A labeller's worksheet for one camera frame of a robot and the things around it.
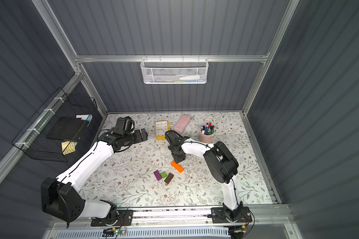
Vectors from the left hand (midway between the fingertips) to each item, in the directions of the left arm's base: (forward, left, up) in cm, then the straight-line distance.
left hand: (143, 136), depth 82 cm
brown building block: (-17, -14, -19) cm, 29 cm away
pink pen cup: (+5, -37, -10) cm, 39 cm away
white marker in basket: (+34, -30, +16) cm, 48 cm away
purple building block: (-15, -7, -18) cm, 25 cm away
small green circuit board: (-42, +8, -19) cm, 47 cm away
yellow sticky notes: (-16, +25, +15) cm, 33 cm away
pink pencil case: (+25, -22, -17) cm, 38 cm away
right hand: (-2, -14, -17) cm, 22 cm away
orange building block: (-10, -19, -18) cm, 28 cm away
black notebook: (-2, +36, +10) cm, 37 cm away
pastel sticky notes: (+8, +32, +7) cm, 34 cm away
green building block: (-14, -11, -19) cm, 26 cm away
